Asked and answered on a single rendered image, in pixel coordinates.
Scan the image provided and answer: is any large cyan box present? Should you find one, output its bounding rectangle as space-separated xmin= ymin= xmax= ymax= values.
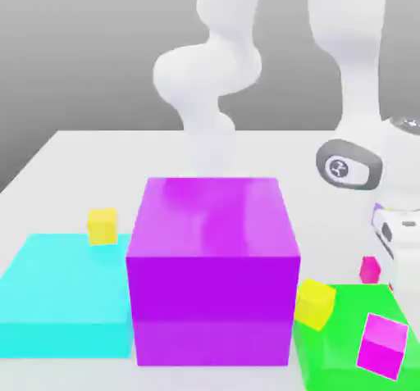
xmin=0 ymin=233 xmax=135 ymax=360

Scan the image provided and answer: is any small magenta cube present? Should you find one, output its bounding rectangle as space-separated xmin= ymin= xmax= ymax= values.
xmin=356 ymin=311 xmax=410 ymax=382

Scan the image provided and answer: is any large green box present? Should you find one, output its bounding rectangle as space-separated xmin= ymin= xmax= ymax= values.
xmin=291 ymin=283 xmax=420 ymax=391

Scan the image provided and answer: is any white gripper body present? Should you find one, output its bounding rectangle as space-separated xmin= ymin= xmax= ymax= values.
xmin=382 ymin=233 xmax=420 ymax=289

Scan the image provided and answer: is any small yellow cube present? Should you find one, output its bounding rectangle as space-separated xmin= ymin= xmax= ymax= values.
xmin=293 ymin=278 xmax=337 ymax=332
xmin=87 ymin=207 xmax=119 ymax=247

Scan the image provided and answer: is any small pink cube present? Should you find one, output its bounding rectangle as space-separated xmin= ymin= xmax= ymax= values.
xmin=358 ymin=255 xmax=382 ymax=284

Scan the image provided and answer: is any large purple box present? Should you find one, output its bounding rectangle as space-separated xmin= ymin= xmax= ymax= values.
xmin=125 ymin=176 xmax=302 ymax=367

